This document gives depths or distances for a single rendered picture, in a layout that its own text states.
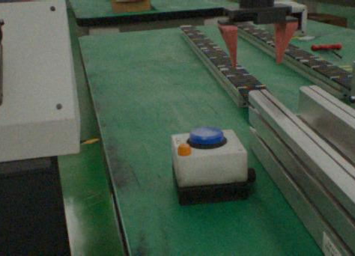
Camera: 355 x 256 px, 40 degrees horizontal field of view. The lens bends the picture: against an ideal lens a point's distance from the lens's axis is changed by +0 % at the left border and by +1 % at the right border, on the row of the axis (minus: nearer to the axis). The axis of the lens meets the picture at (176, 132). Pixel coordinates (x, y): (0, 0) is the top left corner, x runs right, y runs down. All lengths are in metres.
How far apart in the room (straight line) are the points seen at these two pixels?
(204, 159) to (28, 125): 0.30
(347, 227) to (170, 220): 0.20
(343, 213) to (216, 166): 0.17
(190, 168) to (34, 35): 0.39
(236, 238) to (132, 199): 0.15
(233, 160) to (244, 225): 0.07
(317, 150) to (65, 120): 0.38
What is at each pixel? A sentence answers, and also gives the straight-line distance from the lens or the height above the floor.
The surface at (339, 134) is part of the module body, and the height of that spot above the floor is 0.84.
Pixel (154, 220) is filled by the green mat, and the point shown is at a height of 0.78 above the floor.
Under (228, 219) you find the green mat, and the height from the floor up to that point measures 0.78.
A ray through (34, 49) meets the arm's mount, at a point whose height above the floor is 0.92.
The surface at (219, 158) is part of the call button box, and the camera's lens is 0.55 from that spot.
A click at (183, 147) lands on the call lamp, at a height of 0.85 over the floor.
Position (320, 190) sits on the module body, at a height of 0.84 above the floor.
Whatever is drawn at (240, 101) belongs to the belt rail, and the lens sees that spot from 0.92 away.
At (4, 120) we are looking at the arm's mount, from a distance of 0.74.
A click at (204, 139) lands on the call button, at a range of 0.56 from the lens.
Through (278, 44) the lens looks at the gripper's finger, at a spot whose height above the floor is 0.89.
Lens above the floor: 1.05
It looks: 20 degrees down
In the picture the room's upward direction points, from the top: 3 degrees counter-clockwise
